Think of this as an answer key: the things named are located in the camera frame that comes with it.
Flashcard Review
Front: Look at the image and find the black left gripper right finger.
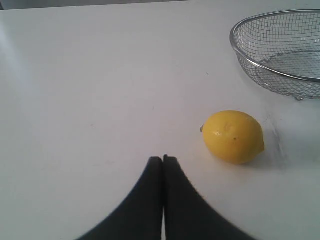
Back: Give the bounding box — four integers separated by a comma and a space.
163, 155, 253, 240

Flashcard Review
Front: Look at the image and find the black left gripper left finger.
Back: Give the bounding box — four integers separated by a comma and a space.
80, 156, 163, 240

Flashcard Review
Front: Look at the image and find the yellow lemon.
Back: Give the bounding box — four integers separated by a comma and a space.
201, 110, 265, 165

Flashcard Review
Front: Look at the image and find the metal wire mesh basket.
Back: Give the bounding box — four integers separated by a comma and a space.
229, 9, 320, 101

